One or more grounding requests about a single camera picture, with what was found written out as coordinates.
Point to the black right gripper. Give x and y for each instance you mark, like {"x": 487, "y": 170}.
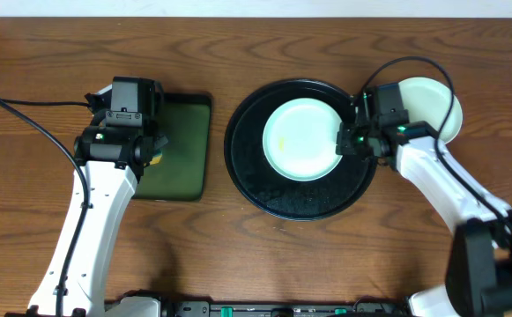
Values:
{"x": 347, "y": 141}

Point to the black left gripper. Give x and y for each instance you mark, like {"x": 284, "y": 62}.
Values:
{"x": 155, "y": 143}

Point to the green and yellow sponge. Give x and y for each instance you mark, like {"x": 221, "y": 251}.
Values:
{"x": 156, "y": 158}

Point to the mint green plate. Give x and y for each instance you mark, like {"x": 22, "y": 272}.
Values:
{"x": 299, "y": 139}
{"x": 428, "y": 100}

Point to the mint green plate front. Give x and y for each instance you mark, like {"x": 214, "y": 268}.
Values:
{"x": 299, "y": 139}

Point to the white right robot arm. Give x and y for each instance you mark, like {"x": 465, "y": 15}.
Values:
{"x": 478, "y": 279}

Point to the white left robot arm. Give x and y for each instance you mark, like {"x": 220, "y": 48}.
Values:
{"x": 75, "y": 282}

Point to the black rectangular water tray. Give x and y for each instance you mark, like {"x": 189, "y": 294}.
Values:
{"x": 179, "y": 176}

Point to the round black serving tray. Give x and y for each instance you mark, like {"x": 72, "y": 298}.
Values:
{"x": 273, "y": 193}

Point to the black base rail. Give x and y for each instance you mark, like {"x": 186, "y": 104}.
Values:
{"x": 151, "y": 303}

